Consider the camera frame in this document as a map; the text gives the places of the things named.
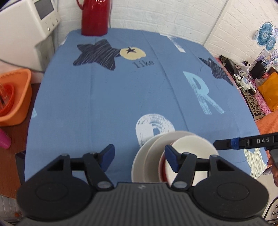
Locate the large white bowl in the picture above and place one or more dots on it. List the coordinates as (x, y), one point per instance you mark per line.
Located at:
(138, 166)

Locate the orange bag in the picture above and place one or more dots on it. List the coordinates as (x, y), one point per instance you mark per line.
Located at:
(269, 91)

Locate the dark patterned cloth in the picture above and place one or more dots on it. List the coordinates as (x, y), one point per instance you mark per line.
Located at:
(253, 105)

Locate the blue paper fan decoration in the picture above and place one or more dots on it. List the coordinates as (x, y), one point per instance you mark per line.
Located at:
(266, 36)

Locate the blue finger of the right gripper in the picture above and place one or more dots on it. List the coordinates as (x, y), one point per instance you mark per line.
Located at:
(266, 141)

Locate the pink plastic cup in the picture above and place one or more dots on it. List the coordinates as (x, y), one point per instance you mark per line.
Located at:
(5, 140)

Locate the white bowl red pattern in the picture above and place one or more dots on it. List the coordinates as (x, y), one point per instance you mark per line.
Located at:
(192, 144)

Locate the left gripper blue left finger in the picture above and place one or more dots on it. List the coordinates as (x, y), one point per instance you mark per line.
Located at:
(96, 164)

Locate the white countertop appliance with screen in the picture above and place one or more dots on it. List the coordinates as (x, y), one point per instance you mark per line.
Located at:
(26, 33)

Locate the blue patterned tablecloth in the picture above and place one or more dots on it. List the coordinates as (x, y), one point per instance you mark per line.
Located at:
(123, 89)

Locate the orange plastic basin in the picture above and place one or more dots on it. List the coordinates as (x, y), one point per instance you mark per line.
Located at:
(21, 81)

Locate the red bowl white inside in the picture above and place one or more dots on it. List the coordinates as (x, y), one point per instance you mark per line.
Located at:
(161, 169)

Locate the red thermos jug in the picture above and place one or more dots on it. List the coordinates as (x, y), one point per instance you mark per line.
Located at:
(95, 17)

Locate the person's hand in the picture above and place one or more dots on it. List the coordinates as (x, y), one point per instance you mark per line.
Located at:
(274, 171)

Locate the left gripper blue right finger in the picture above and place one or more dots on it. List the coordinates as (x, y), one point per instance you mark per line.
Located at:
(184, 165)

